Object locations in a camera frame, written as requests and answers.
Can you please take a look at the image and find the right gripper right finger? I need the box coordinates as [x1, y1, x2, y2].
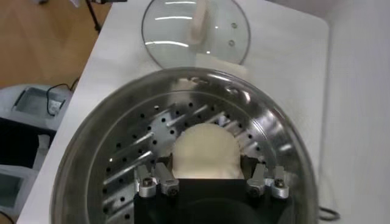
[240, 155, 290, 199]

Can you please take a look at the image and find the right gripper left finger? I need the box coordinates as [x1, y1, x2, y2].
[135, 155, 180, 198]

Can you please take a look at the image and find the white steamed baozi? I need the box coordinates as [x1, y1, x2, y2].
[171, 123, 244, 180]

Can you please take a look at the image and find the round glass pot lid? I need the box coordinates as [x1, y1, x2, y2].
[141, 0, 251, 70]

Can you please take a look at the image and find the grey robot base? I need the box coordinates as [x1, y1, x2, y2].
[0, 84, 76, 220]

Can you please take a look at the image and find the stainless steel steamer basket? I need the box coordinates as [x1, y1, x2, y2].
[50, 54, 320, 224]

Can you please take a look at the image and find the thin black rod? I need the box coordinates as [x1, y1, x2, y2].
[83, 0, 103, 33]

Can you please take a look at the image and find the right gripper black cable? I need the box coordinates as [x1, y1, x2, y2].
[318, 206, 341, 222]

